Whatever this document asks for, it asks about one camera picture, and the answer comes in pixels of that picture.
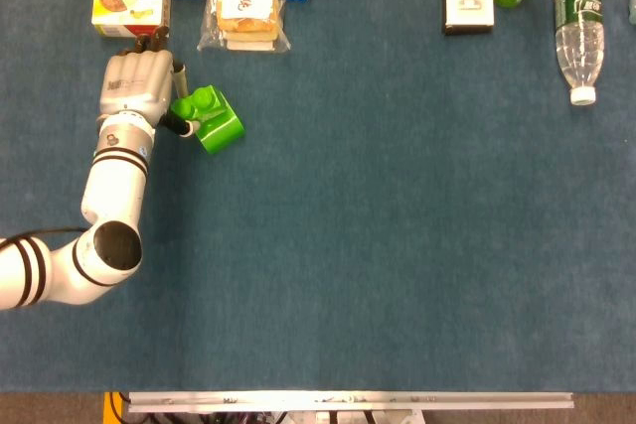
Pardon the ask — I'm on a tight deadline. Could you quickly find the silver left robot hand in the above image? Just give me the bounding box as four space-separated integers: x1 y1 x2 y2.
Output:
97 26 203 139

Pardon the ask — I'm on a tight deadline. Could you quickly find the curved green toy brick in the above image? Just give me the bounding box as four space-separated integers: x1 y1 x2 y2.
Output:
195 103 246 156

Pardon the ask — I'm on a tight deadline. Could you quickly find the bagged sandwich bread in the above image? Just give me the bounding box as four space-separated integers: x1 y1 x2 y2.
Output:
197 0 292 54

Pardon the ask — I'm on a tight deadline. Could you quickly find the blue felt table cloth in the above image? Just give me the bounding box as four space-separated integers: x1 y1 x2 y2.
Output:
0 0 636 393

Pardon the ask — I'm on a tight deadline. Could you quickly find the clear bottle green label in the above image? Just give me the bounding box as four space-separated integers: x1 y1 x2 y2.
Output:
553 0 606 107

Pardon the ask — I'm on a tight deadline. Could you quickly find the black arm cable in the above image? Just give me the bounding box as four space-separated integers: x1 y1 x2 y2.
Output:
0 226 88 251

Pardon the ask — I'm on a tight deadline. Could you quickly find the yellow frame piece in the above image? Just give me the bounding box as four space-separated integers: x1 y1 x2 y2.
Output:
102 391 126 424

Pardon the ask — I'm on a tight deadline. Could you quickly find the aluminium rail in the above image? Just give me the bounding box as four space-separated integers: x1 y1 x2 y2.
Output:
121 390 575 415

